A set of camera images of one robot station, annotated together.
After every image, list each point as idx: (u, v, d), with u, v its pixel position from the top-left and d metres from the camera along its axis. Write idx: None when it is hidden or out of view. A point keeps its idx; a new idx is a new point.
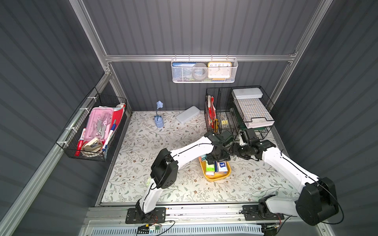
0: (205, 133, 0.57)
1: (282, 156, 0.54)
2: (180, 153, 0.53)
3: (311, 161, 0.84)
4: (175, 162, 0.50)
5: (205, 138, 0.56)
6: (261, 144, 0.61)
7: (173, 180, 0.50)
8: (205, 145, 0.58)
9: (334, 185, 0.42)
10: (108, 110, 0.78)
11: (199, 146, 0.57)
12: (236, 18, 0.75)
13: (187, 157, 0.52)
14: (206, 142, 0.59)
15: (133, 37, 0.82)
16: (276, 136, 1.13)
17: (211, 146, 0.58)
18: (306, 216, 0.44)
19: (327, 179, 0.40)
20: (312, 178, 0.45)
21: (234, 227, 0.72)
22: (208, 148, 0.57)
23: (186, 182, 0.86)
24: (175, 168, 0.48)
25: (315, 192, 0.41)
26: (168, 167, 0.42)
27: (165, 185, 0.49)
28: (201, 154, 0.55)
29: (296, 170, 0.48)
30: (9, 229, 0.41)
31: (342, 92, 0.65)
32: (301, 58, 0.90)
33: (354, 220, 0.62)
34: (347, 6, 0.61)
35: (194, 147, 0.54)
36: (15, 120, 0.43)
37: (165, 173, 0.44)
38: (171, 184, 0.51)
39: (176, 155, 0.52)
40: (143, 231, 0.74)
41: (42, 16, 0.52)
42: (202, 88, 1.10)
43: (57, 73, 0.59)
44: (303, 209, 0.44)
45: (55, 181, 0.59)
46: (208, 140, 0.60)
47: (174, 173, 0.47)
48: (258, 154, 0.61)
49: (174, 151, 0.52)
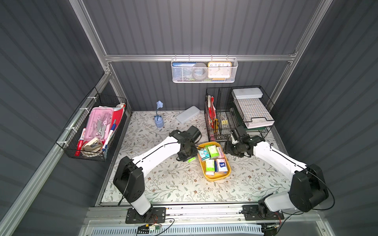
0: (170, 133, 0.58)
1: (271, 148, 0.57)
2: (145, 158, 0.48)
3: (311, 161, 0.81)
4: (139, 170, 0.44)
5: (171, 138, 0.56)
6: (252, 140, 0.63)
7: (141, 190, 0.46)
8: (171, 145, 0.54)
9: (321, 171, 0.44)
10: (108, 110, 0.78)
11: (165, 147, 0.53)
12: (236, 18, 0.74)
13: (151, 162, 0.48)
14: (173, 142, 0.56)
15: (133, 37, 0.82)
16: (276, 136, 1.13)
17: (177, 144, 0.55)
18: (300, 204, 0.45)
19: (314, 166, 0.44)
20: (300, 166, 0.47)
21: (234, 227, 0.72)
22: (175, 147, 0.54)
23: (186, 182, 0.86)
24: (140, 176, 0.43)
25: (304, 179, 0.43)
26: (131, 176, 0.42)
27: (132, 197, 0.44)
28: (168, 155, 0.52)
29: (285, 161, 0.50)
30: (9, 229, 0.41)
31: (342, 92, 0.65)
32: (301, 59, 0.90)
33: (355, 220, 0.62)
34: (348, 6, 0.62)
35: (159, 150, 0.52)
36: (15, 119, 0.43)
37: (130, 184, 0.42)
38: (139, 194, 0.47)
39: (140, 162, 0.47)
40: (143, 231, 0.74)
41: (42, 16, 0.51)
42: (202, 88, 1.10)
43: (57, 73, 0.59)
44: (297, 197, 0.46)
45: (55, 181, 0.59)
46: (174, 138, 0.57)
47: (140, 182, 0.43)
48: (249, 150, 0.63)
49: (137, 158, 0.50)
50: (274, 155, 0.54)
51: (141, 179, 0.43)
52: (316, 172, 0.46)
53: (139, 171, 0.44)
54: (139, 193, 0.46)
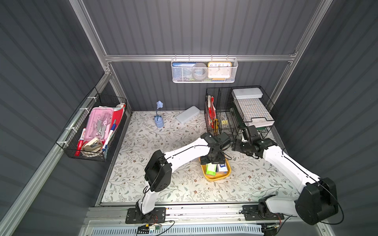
0: (202, 135, 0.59)
1: (283, 155, 0.53)
2: (175, 155, 0.51)
3: (311, 161, 0.81)
4: (168, 165, 0.48)
5: (201, 140, 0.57)
6: (263, 142, 0.60)
7: (168, 184, 0.49)
8: (201, 147, 0.56)
9: (334, 186, 0.42)
10: (108, 111, 0.78)
11: (195, 148, 0.55)
12: (236, 18, 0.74)
13: (181, 159, 0.50)
14: (203, 144, 0.57)
15: (133, 37, 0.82)
16: (276, 136, 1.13)
17: (207, 148, 0.56)
18: (305, 215, 0.44)
19: (328, 180, 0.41)
20: (313, 178, 0.44)
21: (234, 227, 0.72)
22: (205, 150, 0.55)
23: (186, 182, 0.86)
24: (169, 171, 0.46)
25: (315, 192, 0.40)
26: (161, 170, 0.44)
27: (158, 188, 0.47)
28: (196, 156, 0.53)
29: (297, 170, 0.48)
30: (9, 229, 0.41)
31: (342, 92, 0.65)
32: (301, 59, 0.90)
33: (355, 220, 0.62)
34: (347, 6, 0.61)
35: (189, 150, 0.54)
36: (15, 119, 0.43)
37: (158, 176, 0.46)
38: (165, 187, 0.49)
39: (171, 158, 0.50)
40: (143, 231, 0.74)
41: (42, 15, 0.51)
42: (202, 88, 1.10)
43: (57, 73, 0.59)
44: (303, 209, 0.45)
45: (55, 181, 0.59)
46: (204, 141, 0.58)
47: (168, 177, 0.45)
48: (259, 152, 0.60)
49: (168, 153, 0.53)
50: (285, 162, 0.51)
51: (170, 174, 0.45)
52: (329, 186, 0.42)
53: (168, 166, 0.48)
54: (164, 186, 0.48)
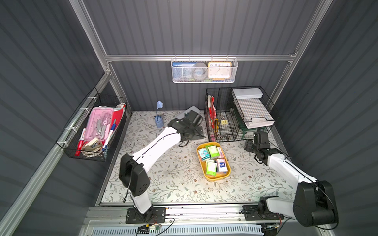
0: (168, 124, 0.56)
1: (285, 160, 0.57)
2: (144, 153, 0.48)
3: (311, 161, 0.81)
4: (139, 166, 0.44)
5: (168, 130, 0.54)
6: (269, 151, 0.64)
7: (147, 184, 0.48)
8: (170, 136, 0.53)
9: (332, 190, 0.42)
10: (108, 111, 0.78)
11: (164, 139, 0.52)
12: (236, 18, 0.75)
13: (152, 156, 0.47)
14: (171, 132, 0.54)
15: (133, 37, 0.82)
16: (276, 136, 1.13)
17: (177, 134, 0.54)
18: (302, 218, 0.44)
19: (326, 183, 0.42)
20: (309, 179, 0.47)
21: (234, 227, 0.72)
22: (175, 137, 0.52)
23: (186, 182, 0.86)
24: (141, 172, 0.43)
25: (309, 190, 0.42)
26: (133, 173, 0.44)
27: (139, 191, 0.46)
28: (168, 146, 0.50)
29: (295, 172, 0.51)
30: (9, 229, 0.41)
31: (342, 92, 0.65)
32: (301, 59, 0.90)
33: (355, 220, 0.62)
34: (348, 6, 0.62)
35: (158, 143, 0.51)
36: (15, 120, 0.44)
37: (133, 180, 0.43)
38: (145, 188, 0.48)
39: (140, 157, 0.47)
40: (143, 231, 0.74)
41: (42, 15, 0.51)
42: (202, 88, 1.10)
43: (57, 73, 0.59)
44: (299, 211, 0.45)
45: (55, 181, 0.59)
46: (173, 129, 0.55)
47: (142, 178, 0.44)
48: (264, 160, 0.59)
49: (137, 154, 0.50)
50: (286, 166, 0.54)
51: (144, 174, 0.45)
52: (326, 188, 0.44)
53: (140, 166, 0.44)
54: (144, 187, 0.47)
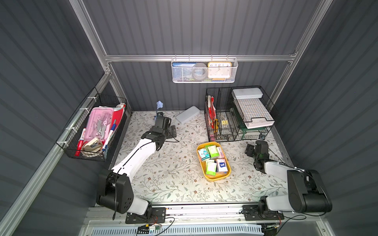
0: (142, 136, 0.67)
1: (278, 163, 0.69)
2: (125, 164, 0.47)
3: (311, 161, 0.81)
4: (122, 177, 0.43)
5: (143, 141, 0.57)
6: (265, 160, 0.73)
7: (130, 197, 0.46)
8: (146, 145, 0.55)
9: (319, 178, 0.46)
10: (108, 110, 0.78)
11: (141, 149, 0.53)
12: (236, 18, 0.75)
13: (133, 165, 0.47)
14: (146, 143, 0.56)
15: (133, 37, 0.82)
16: (276, 136, 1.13)
17: (151, 143, 0.56)
18: (298, 205, 0.45)
19: (313, 173, 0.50)
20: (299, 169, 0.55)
21: (234, 227, 0.72)
22: (150, 147, 0.55)
23: (186, 182, 0.86)
24: (126, 182, 0.42)
25: (297, 174, 0.47)
26: (118, 185, 0.41)
27: (124, 206, 0.44)
28: (144, 155, 0.52)
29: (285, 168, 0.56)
30: (9, 229, 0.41)
31: (341, 92, 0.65)
32: (301, 59, 0.90)
33: (355, 220, 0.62)
34: (348, 5, 0.62)
35: (136, 153, 0.51)
36: (15, 119, 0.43)
37: (118, 194, 0.41)
38: (129, 203, 0.46)
39: (121, 168, 0.46)
40: (143, 231, 0.74)
41: (42, 16, 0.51)
42: (202, 88, 1.10)
43: (57, 73, 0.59)
44: (294, 197, 0.47)
45: (55, 181, 0.59)
46: (147, 139, 0.58)
47: (127, 190, 0.43)
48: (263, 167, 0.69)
49: (116, 167, 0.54)
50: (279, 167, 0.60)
51: (127, 185, 0.42)
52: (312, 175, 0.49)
53: (123, 178, 0.43)
54: (128, 201, 0.46)
